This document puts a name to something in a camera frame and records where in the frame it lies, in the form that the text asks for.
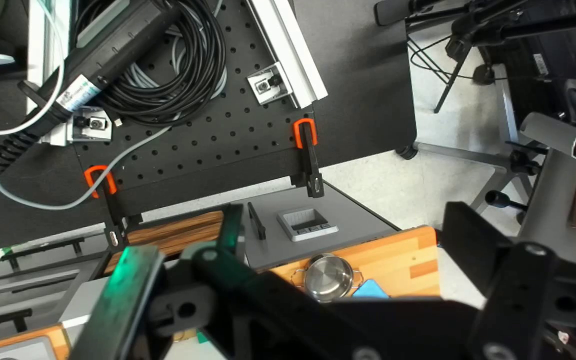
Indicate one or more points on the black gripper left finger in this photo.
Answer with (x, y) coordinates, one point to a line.
(246, 315)

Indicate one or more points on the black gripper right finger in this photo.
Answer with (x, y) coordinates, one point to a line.
(528, 291)

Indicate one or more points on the silver pot lid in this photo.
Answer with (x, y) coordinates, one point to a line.
(329, 278)

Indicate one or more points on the wooden toy kitchen counter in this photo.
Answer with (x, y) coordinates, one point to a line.
(403, 263)

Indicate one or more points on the blue cloth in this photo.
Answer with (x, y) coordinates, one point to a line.
(369, 289)

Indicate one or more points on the orange black clamp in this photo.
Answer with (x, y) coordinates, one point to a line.
(117, 223)
(305, 135)

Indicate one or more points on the black perforated board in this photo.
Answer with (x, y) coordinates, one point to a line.
(237, 140)

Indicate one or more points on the black tripod stand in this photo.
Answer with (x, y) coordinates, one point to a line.
(473, 26)

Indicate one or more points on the black grey power strip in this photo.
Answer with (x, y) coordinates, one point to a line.
(88, 70)

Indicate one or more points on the aluminium extrusion rail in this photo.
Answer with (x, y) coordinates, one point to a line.
(288, 48)

